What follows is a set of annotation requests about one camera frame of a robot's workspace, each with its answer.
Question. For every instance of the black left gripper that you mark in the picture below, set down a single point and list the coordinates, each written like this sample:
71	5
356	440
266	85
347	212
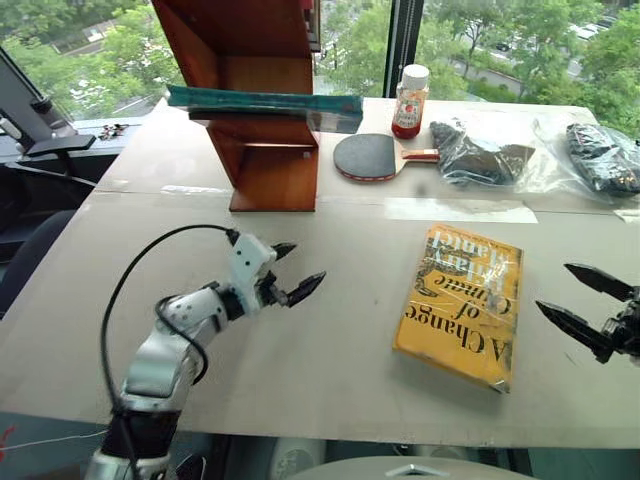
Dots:
272	292

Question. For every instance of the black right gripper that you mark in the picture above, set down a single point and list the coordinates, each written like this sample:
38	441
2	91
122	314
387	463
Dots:
625	330

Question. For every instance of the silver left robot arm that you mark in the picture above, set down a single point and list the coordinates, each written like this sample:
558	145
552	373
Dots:
155	365

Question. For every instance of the red-brown wooden bookshelf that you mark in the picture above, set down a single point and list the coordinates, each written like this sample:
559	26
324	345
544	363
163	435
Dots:
270	165

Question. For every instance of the yellow paperback book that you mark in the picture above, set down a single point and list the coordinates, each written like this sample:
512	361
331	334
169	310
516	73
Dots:
460	310

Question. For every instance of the teal book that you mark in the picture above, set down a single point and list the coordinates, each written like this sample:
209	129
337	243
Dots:
260	102

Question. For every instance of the black table tennis paddle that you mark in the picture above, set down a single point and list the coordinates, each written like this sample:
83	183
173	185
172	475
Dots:
365	156

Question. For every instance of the clear bag of dark items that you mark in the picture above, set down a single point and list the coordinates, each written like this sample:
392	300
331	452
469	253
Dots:
595	160
470	155

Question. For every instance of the red bottle with white cap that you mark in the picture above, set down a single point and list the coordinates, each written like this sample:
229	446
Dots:
410	112

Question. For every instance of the small dark clips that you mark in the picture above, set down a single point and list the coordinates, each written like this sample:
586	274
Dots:
113	131

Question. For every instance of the black office chair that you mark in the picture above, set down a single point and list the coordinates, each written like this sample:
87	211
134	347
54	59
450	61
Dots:
35	240

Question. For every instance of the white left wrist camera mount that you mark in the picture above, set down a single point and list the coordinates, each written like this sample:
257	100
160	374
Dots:
246	260

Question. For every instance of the black window frame post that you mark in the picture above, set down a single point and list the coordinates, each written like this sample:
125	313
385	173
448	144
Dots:
400	35

